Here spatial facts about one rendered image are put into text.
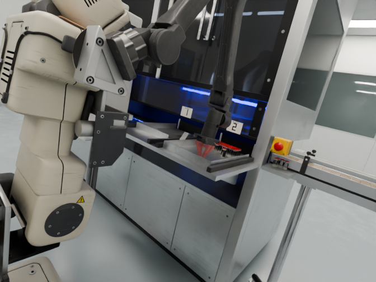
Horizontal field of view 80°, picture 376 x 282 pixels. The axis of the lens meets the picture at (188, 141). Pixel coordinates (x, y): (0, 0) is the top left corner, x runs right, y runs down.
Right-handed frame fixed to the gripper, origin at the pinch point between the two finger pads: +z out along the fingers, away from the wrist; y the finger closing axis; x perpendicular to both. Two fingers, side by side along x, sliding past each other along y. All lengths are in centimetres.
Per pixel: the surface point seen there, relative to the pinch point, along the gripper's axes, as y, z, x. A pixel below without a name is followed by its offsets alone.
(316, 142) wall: 494, -51, 32
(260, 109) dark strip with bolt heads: 32.1, -28.4, -3.9
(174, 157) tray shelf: -3.5, 3.3, 9.6
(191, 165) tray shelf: -3.5, 3.2, 0.9
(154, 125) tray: 23, -3, 54
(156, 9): 25, -77, 86
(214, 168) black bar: -1.3, 1.0, -8.1
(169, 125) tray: 36, -5, 54
